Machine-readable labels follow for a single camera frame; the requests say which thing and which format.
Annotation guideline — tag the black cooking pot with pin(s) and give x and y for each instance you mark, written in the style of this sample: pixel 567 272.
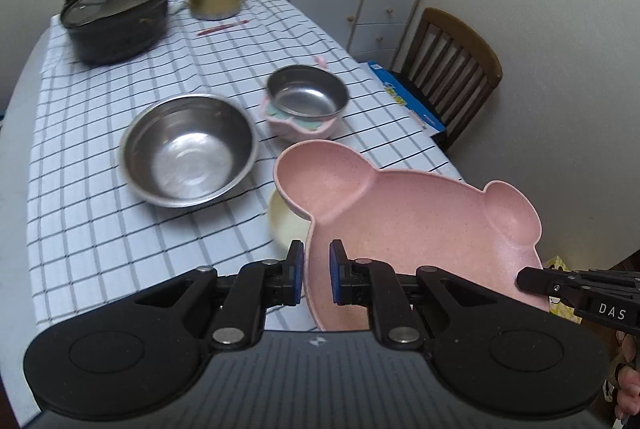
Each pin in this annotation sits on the black cooking pot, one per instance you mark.
pixel 115 39

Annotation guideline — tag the cream round bowl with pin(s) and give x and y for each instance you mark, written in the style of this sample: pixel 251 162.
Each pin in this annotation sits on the cream round bowl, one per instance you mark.
pixel 285 226

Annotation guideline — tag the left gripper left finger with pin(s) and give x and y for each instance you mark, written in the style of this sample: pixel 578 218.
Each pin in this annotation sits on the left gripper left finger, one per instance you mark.
pixel 245 297

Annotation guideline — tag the grey drawer cabinet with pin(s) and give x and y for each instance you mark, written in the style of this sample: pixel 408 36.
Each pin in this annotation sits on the grey drawer cabinet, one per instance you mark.
pixel 366 29

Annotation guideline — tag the brown wooden chair right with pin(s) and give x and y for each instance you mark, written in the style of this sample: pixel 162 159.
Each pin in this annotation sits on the brown wooden chair right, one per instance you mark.
pixel 451 70

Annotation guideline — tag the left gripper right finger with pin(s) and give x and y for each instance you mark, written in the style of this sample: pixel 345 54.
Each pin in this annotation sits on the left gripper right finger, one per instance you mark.
pixel 387 296

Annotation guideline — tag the pink bear-shaped plate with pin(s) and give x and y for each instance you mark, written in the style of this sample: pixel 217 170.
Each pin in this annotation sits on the pink bear-shaped plate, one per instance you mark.
pixel 406 218

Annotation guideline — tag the red pen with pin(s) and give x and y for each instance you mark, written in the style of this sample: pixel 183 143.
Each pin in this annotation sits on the red pen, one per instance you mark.
pixel 219 28

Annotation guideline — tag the large stainless steel bowl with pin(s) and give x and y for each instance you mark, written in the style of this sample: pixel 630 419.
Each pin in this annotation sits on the large stainless steel bowl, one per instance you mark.
pixel 188 150

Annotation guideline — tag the person's right hand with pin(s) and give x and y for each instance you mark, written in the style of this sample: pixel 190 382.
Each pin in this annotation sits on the person's right hand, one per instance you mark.
pixel 627 400

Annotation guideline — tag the pink pot with steel bowl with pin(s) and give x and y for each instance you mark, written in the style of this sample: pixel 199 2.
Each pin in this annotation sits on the pink pot with steel bowl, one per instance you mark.
pixel 304 102

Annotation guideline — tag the blue white paper box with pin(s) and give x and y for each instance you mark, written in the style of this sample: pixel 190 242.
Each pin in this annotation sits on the blue white paper box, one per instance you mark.
pixel 405 99

